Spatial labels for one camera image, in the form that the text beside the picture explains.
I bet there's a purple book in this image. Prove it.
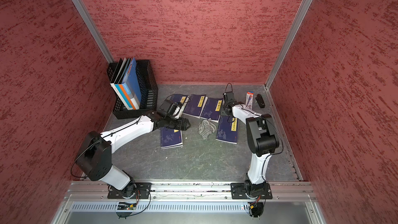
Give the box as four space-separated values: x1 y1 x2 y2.
200 97 223 122
216 116 239 144
183 94 206 118
161 128 183 149

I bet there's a grey fluffy cleaning cloth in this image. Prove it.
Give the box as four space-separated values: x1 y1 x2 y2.
198 118 217 140

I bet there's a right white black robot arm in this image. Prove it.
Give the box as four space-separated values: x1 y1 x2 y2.
221 94 280 199

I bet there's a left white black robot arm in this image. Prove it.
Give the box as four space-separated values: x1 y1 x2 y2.
75 111 191 199

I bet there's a blue book back left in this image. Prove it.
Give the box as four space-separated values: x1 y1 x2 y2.
168 94 189 119

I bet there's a white teal upright book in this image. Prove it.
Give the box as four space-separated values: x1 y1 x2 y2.
110 58 133 110

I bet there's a white blue pen box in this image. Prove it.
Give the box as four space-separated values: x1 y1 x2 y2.
245 91 254 110

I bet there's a small black device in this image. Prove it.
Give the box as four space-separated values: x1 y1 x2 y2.
256 94 265 108

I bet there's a black mesh file basket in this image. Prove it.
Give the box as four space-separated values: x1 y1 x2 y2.
107 60 158 119

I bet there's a blue orange upright folder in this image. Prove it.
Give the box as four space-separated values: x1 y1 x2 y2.
121 58 142 110

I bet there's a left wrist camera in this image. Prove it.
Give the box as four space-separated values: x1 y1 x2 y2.
158 100 183 119

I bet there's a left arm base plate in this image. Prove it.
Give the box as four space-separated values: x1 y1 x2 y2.
107 183 152 200

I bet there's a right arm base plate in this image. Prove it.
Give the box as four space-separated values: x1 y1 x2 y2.
230 181 273 200

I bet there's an aluminium rail frame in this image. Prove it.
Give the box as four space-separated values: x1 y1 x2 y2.
52 180 326 224

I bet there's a slotted cable duct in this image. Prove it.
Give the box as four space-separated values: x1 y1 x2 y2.
70 202 250 213

